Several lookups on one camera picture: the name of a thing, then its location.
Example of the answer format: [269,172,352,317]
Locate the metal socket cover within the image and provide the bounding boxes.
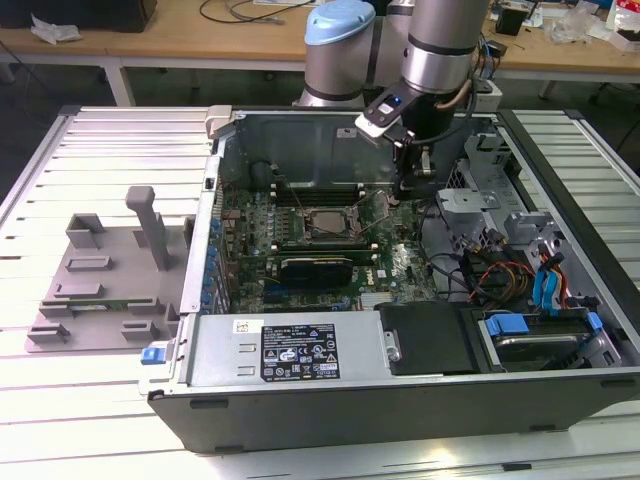
[349,189,401,237]

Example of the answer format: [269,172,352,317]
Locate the silver CPU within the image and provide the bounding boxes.
[310,212,347,237]

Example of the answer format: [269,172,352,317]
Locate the CPU socket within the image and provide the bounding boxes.
[294,203,364,244]

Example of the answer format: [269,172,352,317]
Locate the RAM slot white clips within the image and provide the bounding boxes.
[271,242,377,251]
[269,191,365,201]
[269,182,365,191]

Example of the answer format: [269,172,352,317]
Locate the green motherboard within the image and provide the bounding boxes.
[214,184,441,314]

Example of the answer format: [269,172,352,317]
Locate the clear plastic bag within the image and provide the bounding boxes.
[547,7,609,44]

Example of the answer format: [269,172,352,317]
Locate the silver chipset heatsink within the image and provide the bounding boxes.
[359,291,399,310]

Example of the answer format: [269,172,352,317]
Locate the black graphics card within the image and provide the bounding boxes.
[277,255,354,290]

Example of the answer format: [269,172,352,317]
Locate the red white bag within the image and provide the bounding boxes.
[604,0,640,51]

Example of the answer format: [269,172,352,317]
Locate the black plastic shroud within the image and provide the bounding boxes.
[377,302,481,376]

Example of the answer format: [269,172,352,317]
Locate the long wooden desk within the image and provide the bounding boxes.
[0,0,640,109]

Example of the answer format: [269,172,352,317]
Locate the hard disk blue carrier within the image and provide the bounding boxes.
[479,312,609,374]

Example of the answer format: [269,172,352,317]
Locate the black PC case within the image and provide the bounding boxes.
[137,103,640,454]

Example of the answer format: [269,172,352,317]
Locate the grey power supply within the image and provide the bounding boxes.
[187,312,391,389]

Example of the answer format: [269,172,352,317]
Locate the grey parts rack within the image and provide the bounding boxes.
[24,184,196,354]

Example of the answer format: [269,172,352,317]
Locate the large black box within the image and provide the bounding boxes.
[0,0,159,31]

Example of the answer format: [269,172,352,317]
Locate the white crumpled paper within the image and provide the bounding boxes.
[29,13,81,46]

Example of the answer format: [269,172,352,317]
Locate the black cable brown end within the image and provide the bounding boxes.
[433,74,477,144]

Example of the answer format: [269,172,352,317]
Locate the silver metal bracket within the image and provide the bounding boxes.
[503,209,566,251]

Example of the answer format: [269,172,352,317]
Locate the yellow red wire bundle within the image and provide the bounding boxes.
[469,249,536,301]

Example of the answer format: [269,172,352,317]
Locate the blue flat wire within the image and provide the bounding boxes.
[542,252,564,316]
[532,272,551,315]

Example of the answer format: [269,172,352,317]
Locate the grey case release handle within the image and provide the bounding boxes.
[204,104,234,140]

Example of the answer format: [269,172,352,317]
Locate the red flat wire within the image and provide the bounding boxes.
[558,259,571,307]

